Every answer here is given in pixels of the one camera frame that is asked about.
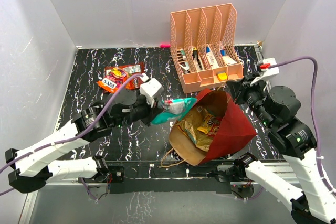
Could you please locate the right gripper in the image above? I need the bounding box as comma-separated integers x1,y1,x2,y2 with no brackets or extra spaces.
226,72,274,127

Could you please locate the white blue box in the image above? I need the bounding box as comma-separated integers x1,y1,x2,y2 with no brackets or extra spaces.
206,44,219,68

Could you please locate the Fox's fruits candy bag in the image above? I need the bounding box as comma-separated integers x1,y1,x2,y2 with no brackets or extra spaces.
97,67,131,93

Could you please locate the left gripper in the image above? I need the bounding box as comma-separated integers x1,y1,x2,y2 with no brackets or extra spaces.
112,88,163,128

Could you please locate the black yellow marker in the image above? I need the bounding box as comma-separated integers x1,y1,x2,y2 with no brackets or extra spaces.
192,46,200,71

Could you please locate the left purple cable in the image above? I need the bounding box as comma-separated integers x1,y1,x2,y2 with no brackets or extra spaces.
0,73,145,196

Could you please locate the gold snack bag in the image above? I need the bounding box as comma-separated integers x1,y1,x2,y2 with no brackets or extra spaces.
177,106,213,152

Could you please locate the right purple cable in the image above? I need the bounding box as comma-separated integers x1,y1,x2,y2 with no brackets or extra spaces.
269,56,336,196

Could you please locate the yellow grey small box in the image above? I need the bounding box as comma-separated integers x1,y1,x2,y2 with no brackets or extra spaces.
217,71,228,81

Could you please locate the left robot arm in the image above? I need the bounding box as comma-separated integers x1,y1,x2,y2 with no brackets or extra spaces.
4,84,163,194

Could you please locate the red chips bag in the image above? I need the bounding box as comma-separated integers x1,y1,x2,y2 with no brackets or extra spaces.
104,62,144,77

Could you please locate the red brown paper bag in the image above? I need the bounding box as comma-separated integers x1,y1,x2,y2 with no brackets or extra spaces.
165,88,257,166

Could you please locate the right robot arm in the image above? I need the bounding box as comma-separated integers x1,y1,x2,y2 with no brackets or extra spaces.
227,76,335,223

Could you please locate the yellow M&M's bag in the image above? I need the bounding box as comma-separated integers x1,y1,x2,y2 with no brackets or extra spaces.
197,113,221,136

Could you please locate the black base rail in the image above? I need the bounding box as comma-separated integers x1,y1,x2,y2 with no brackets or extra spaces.
78,159,263,196

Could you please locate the peach plastic file organizer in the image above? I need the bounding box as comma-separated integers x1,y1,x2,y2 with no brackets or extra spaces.
170,3,243,93

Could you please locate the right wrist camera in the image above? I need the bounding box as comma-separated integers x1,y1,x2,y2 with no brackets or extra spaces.
250,58,279,86

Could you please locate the teal snack bag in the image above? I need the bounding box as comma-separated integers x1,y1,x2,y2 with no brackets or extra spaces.
151,98,197,125

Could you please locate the purple cable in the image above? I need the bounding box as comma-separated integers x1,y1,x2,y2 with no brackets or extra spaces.
269,56,336,196
0,73,145,196

